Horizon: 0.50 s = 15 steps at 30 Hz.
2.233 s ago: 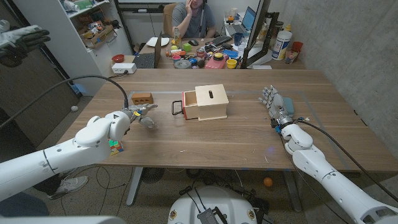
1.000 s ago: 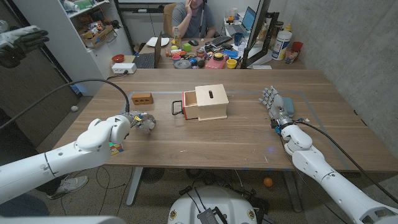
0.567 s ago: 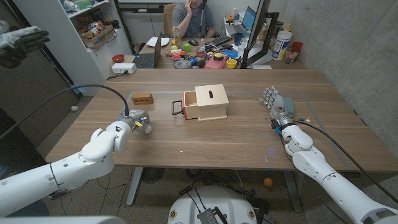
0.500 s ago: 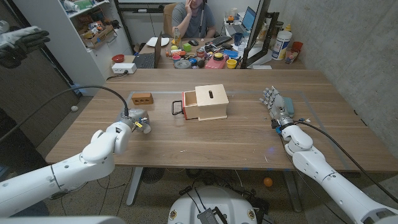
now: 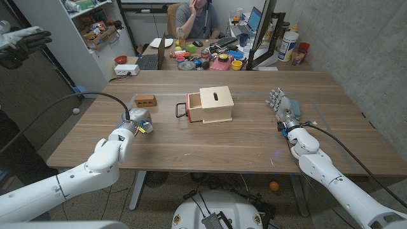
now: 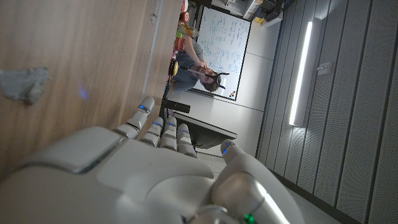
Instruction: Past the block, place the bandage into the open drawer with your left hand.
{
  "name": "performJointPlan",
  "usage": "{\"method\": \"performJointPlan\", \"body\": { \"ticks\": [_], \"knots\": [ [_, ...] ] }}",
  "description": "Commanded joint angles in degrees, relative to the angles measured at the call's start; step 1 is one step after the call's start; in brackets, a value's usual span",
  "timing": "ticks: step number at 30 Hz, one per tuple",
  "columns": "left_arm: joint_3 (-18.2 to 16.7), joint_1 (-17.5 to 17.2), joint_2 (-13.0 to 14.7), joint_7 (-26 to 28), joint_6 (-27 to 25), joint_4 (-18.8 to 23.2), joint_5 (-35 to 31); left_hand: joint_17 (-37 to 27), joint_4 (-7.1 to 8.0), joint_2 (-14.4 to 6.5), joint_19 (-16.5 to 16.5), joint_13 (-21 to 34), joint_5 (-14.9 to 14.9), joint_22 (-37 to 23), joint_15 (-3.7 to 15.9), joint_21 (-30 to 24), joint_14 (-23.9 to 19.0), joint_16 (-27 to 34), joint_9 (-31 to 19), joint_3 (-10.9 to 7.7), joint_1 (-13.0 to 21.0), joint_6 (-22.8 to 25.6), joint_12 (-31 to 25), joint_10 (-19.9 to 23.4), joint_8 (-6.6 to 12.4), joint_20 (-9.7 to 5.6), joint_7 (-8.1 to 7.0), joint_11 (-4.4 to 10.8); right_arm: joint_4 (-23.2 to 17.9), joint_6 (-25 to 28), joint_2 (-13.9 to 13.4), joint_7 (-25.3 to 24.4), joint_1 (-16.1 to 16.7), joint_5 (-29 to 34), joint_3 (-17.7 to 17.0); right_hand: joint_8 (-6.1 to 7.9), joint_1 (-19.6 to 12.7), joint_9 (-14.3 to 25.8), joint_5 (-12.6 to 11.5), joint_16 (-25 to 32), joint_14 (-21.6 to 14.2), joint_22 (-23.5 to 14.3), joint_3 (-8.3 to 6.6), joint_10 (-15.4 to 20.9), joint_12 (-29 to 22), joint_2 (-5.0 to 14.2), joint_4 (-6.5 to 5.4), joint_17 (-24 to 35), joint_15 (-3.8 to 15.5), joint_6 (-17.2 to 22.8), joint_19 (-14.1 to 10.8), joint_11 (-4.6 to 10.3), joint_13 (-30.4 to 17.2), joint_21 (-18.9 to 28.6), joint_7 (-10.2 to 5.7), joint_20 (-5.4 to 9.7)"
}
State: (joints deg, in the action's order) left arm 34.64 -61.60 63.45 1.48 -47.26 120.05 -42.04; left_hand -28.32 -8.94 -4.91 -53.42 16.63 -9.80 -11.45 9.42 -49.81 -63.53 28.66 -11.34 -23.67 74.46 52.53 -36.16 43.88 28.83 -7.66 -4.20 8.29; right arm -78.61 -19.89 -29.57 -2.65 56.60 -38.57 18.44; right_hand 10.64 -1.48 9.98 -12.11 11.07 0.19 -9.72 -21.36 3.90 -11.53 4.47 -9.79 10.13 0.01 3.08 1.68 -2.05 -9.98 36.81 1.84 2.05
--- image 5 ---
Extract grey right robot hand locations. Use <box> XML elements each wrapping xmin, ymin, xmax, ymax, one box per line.
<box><xmin>265</xmin><ymin>88</ymin><xmax>301</xmax><ymax>132</ymax></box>

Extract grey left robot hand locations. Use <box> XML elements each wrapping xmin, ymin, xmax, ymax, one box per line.
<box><xmin>116</xmin><ymin>107</ymin><xmax>153</xmax><ymax>136</ymax></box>

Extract teal sponge block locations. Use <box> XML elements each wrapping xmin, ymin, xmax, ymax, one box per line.
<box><xmin>288</xmin><ymin>99</ymin><xmax>302</xmax><ymax>118</ymax></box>

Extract brown brick block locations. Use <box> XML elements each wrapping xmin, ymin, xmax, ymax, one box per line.
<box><xmin>134</xmin><ymin>94</ymin><xmax>158</xmax><ymax>108</ymax></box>

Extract white power box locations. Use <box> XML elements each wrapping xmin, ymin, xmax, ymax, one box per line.
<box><xmin>114</xmin><ymin>64</ymin><xmax>141</xmax><ymax>76</ymax></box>

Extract printed glass cup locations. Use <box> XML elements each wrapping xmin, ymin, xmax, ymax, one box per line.
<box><xmin>291</xmin><ymin>48</ymin><xmax>306</xmax><ymax>66</ymax></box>

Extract black laptop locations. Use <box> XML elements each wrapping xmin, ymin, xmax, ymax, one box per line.
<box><xmin>135</xmin><ymin>31</ymin><xmax>166</xmax><ymax>71</ymax></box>

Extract white canister with blue label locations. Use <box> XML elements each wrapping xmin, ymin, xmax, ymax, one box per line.
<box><xmin>278</xmin><ymin>31</ymin><xmax>300</xmax><ymax>62</ymax></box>

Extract wooden office desk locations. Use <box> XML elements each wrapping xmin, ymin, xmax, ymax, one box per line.
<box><xmin>141</xmin><ymin>38</ymin><xmax>314</xmax><ymax>71</ymax></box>

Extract light wooden slot box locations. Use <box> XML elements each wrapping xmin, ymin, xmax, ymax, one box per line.
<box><xmin>199</xmin><ymin>85</ymin><xmax>235</xmax><ymax>124</ymax></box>

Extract dark round floor fan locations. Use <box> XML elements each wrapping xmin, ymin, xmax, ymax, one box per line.
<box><xmin>145</xmin><ymin>170</ymin><xmax>169</xmax><ymax>188</ymax></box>

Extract grey table leg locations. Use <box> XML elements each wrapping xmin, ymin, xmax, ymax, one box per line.
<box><xmin>289</xmin><ymin>174</ymin><xmax>310</xmax><ymax>218</ymax></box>
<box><xmin>128</xmin><ymin>170</ymin><xmax>147</xmax><ymax>211</ymax></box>

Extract white shelf unit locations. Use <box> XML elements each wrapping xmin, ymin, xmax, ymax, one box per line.
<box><xmin>25</xmin><ymin>0</ymin><xmax>136</xmax><ymax>99</ymax></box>

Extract white plate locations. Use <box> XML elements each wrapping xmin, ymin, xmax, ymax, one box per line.
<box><xmin>149</xmin><ymin>38</ymin><xmax>174</xmax><ymax>49</ymax></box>

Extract pink box with yellow button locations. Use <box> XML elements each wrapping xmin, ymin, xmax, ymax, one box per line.
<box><xmin>209</xmin><ymin>53</ymin><xmax>233</xmax><ymax>71</ymax></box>

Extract blue mug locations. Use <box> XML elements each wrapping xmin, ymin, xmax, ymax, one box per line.
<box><xmin>238</xmin><ymin>33</ymin><xmax>251</xmax><ymax>48</ymax></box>

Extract large black monitor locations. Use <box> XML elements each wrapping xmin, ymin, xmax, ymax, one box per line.
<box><xmin>246</xmin><ymin>0</ymin><xmax>287</xmax><ymax>71</ymax></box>

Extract cardboard box of toys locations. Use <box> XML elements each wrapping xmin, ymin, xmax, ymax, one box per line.
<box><xmin>83</xmin><ymin>25</ymin><xmax>118</xmax><ymax>50</ymax></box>

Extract black keyboard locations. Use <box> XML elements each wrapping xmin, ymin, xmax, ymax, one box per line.
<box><xmin>216</xmin><ymin>36</ymin><xmax>238</xmax><ymax>48</ymax></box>

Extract clear drink bottle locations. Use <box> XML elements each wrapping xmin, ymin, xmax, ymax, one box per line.
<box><xmin>177</xmin><ymin>27</ymin><xmax>186</xmax><ymax>48</ymax></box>

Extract laptop with blue screen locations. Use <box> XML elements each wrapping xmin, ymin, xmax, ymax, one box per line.
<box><xmin>230</xmin><ymin>6</ymin><xmax>263</xmax><ymax>36</ymax></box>

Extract tan office chair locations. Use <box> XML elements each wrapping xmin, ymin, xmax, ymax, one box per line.
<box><xmin>165</xmin><ymin>3</ymin><xmax>182</xmax><ymax>38</ymax></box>

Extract seated person in grey shirt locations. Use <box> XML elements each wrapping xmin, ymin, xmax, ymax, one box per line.
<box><xmin>175</xmin><ymin>0</ymin><xmax>222</xmax><ymax>39</ymax></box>

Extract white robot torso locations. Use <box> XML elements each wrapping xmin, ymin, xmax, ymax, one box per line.
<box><xmin>171</xmin><ymin>190</ymin><xmax>264</xmax><ymax>229</ymax></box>

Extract operator dark trousers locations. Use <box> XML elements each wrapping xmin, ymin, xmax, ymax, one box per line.
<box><xmin>0</xmin><ymin>109</ymin><xmax>60</xmax><ymax>193</ymax></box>

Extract black module on torso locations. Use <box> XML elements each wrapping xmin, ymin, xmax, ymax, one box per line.
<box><xmin>201</xmin><ymin>212</ymin><xmax>235</xmax><ymax>229</ymax></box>

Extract black glove with white tracker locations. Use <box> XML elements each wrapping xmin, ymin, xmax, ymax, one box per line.
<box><xmin>0</xmin><ymin>20</ymin><xmax>53</xmax><ymax>70</ymax></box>

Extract white robot chest edge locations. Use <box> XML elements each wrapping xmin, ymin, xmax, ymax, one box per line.
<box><xmin>0</xmin><ymin>220</ymin><xmax>130</xmax><ymax>229</ymax></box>

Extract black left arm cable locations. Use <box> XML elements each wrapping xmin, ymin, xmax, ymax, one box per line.
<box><xmin>0</xmin><ymin>92</ymin><xmax>131</xmax><ymax>155</ymax></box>

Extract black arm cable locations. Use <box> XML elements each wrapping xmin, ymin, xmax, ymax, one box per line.
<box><xmin>0</xmin><ymin>92</ymin><xmax>131</xmax><ymax>155</ymax></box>
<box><xmin>301</xmin><ymin>123</ymin><xmax>407</xmax><ymax>208</ymax></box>

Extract red-fronted drawer with black handle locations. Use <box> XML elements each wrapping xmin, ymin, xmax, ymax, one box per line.
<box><xmin>176</xmin><ymin>92</ymin><xmax>204</xmax><ymax>123</ymax></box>

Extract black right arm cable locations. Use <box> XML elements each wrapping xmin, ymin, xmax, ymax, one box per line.
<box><xmin>301</xmin><ymin>123</ymin><xmax>407</xmax><ymax>208</ymax></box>

